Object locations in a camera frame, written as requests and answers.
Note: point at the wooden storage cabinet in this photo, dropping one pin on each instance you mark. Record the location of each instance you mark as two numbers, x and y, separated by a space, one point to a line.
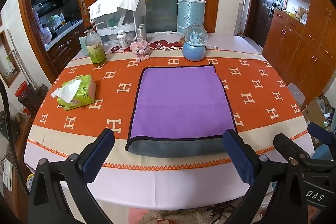
302 37

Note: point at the silver metal flask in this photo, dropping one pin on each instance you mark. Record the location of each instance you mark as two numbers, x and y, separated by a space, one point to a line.
141 32

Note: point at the orange patterned table runner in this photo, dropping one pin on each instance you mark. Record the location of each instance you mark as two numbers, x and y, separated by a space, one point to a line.
78 98

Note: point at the pink block toy pig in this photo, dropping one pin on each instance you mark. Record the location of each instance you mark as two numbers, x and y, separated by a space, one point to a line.
140 49

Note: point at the red lidded jar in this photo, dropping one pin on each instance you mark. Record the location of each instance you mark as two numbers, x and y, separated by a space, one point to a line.
22 90

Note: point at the green tissue pack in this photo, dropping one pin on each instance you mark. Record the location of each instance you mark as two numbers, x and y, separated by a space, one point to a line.
77 94

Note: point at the white countertop appliance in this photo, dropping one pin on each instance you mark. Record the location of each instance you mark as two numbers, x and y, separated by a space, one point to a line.
118 27

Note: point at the dark wooden door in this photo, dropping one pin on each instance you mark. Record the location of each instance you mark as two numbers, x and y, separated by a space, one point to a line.
263 3

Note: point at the purple and grey towel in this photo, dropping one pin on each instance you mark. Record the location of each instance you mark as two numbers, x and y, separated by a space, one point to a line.
181 103

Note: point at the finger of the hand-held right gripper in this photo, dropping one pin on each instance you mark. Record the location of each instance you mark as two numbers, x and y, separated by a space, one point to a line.
287 144
321 133

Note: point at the pale green cup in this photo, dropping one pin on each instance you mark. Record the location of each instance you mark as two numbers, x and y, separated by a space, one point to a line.
83 45

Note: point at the white pill bottle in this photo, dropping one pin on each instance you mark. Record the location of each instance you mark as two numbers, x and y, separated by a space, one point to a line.
122 40

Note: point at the cardboard box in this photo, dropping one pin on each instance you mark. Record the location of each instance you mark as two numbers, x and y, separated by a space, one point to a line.
316 112

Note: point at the white stool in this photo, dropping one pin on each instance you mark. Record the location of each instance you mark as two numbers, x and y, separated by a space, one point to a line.
296 94

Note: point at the blue snow globe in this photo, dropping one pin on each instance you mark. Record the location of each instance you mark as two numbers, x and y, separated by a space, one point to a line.
194 45

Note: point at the plastic bottle with yellow liquid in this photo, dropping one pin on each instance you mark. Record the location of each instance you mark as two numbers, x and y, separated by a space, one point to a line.
96 52

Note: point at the white cloth cover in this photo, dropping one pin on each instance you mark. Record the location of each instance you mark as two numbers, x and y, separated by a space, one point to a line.
118 2

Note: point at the light blue cylindrical container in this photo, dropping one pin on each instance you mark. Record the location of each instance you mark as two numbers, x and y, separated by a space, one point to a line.
190 15

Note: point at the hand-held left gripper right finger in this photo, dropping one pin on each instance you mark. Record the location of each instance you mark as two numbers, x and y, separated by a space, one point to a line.
240 158

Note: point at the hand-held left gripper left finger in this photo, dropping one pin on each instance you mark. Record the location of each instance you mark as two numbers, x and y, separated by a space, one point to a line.
96 158

